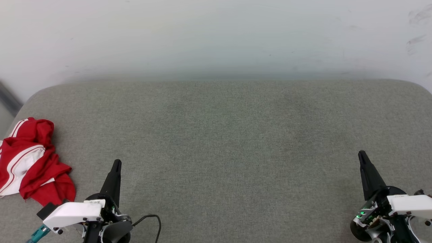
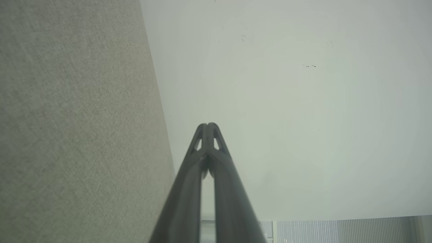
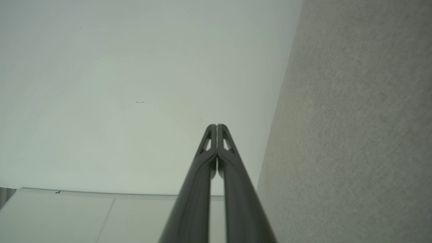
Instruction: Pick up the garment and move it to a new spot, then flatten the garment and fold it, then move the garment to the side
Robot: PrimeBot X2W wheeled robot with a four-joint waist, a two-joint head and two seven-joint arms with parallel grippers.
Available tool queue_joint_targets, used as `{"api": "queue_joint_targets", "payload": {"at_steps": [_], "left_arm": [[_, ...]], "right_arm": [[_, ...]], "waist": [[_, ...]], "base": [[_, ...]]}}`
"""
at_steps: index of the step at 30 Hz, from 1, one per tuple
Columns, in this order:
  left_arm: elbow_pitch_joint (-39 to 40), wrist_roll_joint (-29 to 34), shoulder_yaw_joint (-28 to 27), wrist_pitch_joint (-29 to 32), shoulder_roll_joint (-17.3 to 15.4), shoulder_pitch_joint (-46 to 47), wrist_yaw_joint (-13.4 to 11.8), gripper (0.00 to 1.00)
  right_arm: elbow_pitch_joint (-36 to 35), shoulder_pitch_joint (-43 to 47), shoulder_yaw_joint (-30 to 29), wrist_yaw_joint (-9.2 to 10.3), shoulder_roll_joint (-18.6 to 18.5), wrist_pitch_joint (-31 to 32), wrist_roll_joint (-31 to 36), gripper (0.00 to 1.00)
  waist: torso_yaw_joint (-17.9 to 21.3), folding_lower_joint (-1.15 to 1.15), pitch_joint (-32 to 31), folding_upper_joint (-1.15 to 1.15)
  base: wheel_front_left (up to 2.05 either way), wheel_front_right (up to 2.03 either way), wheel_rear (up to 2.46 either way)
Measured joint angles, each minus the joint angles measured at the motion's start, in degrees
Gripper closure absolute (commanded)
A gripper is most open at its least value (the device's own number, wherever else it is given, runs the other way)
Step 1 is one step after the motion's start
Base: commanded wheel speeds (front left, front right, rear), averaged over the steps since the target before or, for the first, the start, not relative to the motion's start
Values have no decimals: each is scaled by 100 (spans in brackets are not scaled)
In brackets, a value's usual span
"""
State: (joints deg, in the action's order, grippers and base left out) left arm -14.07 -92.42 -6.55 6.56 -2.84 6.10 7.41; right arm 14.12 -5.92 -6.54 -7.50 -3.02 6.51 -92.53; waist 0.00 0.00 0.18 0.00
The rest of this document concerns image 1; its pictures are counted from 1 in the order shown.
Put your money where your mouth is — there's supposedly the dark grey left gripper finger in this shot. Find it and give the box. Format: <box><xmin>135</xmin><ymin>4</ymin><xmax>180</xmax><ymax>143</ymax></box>
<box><xmin>100</xmin><ymin>159</ymin><xmax>122</xmax><ymax>207</ymax></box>

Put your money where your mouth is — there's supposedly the thin black cable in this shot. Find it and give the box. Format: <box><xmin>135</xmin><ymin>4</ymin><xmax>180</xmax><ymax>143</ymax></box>
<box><xmin>133</xmin><ymin>214</ymin><xmax>162</xmax><ymax>243</ymax></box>

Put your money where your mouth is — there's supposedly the teal cable connector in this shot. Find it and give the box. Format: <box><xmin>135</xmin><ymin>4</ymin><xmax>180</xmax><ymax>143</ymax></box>
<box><xmin>26</xmin><ymin>225</ymin><xmax>51</xmax><ymax>243</ymax></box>

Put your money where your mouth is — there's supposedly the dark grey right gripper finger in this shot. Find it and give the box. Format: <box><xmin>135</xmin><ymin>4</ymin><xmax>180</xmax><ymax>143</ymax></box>
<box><xmin>358</xmin><ymin>150</ymin><xmax>388</xmax><ymax>202</ymax></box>

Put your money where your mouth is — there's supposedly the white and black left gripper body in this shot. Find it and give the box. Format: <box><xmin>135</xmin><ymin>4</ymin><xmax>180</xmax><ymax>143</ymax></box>
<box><xmin>43</xmin><ymin>193</ymin><xmax>133</xmax><ymax>243</ymax></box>

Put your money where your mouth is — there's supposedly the red white basketball jersey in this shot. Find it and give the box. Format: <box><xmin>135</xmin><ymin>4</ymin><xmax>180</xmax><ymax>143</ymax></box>
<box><xmin>0</xmin><ymin>117</ymin><xmax>77</xmax><ymax>207</ymax></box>

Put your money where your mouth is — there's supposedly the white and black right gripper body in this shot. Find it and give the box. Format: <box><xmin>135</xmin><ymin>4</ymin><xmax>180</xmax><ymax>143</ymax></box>
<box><xmin>350</xmin><ymin>186</ymin><xmax>432</xmax><ymax>243</ymax></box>

